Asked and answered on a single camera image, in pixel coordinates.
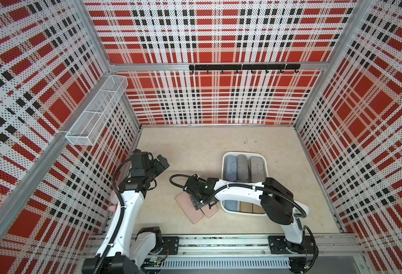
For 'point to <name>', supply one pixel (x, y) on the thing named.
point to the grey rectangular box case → (256, 170)
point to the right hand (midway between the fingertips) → (204, 198)
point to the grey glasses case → (242, 168)
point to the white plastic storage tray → (248, 154)
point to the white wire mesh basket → (86, 129)
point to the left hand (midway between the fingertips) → (163, 164)
